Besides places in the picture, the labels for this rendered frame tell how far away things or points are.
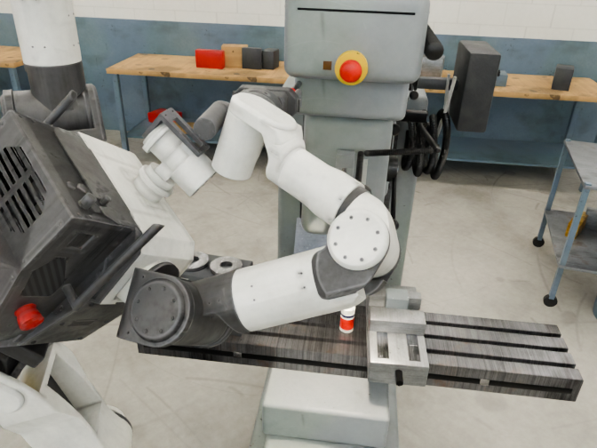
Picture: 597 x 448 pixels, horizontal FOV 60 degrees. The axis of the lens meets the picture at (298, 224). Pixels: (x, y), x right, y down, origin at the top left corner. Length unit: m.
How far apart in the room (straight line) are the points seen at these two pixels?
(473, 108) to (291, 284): 0.94
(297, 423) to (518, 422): 1.53
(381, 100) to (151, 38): 4.90
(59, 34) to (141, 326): 0.49
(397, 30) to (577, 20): 4.83
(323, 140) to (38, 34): 0.60
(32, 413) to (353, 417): 0.78
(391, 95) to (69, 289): 0.71
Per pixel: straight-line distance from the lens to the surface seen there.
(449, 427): 2.68
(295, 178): 0.72
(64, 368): 1.15
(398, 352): 1.41
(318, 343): 1.51
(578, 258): 3.60
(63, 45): 0.95
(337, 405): 1.46
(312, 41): 1.01
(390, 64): 1.01
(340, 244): 0.65
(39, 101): 0.98
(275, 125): 0.73
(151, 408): 2.69
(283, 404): 1.46
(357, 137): 1.18
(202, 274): 1.46
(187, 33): 5.75
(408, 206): 1.77
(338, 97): 1.12
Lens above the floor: 1.96
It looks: 29 degrees down
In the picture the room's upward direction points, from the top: 2 degrees clockwise
